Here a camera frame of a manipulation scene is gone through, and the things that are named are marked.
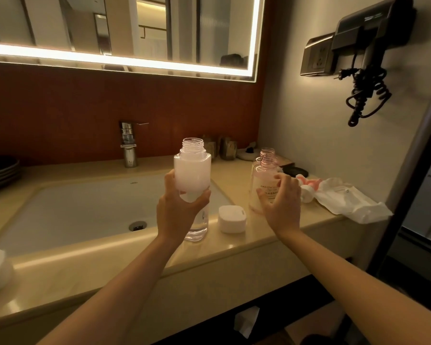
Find chrome faucet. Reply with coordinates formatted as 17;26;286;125
119;121;149;168

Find black wall hair dryer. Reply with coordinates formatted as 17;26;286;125
332;0;417;70

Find white sink basin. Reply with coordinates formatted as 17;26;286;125
0;172;238;259

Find white plastic bag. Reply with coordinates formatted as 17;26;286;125
314;177;394;224

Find stack of dark plates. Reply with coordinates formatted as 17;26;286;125
0;155;21;192

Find white square bottle cap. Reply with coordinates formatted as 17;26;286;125
218;205;247;234

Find pink and white tube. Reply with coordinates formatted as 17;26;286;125
296;174;324;203

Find small white tray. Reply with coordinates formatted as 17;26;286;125
236;142;261;161

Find brown amenity packet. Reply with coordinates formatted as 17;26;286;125
201;134;218;160
219;136;238;161

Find person's right forearm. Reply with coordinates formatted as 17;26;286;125
277;230;431;345

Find person's right hand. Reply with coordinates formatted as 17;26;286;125
256;172;302;241

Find person's left hand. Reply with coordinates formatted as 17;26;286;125
156;169;212;245

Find clear bottle with white liquid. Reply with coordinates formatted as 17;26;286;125
173;137;212;242

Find white tissue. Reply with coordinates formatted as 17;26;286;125
233;306;260;339

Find dark metal door frame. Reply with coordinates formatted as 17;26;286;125
366;68;431;277

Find person's left forearm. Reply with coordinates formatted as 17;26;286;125
36;235;185;345

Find lit wall mirror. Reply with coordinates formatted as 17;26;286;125
0;0;266;83

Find black coiled dryer cable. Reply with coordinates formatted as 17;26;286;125
333;66;392;127

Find grey wall socket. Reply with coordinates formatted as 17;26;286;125
300;33;336;76

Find pink transparent bottle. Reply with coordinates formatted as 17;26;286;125
249;147;284;215

